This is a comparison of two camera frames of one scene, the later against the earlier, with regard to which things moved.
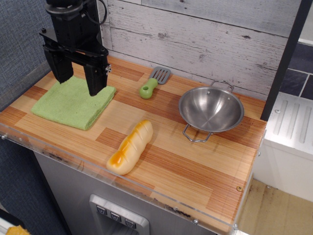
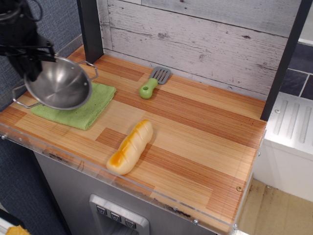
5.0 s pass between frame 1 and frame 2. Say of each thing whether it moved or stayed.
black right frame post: stayed
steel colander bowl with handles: moved
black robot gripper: moved
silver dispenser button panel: stayed
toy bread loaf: stayed
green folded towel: stayed
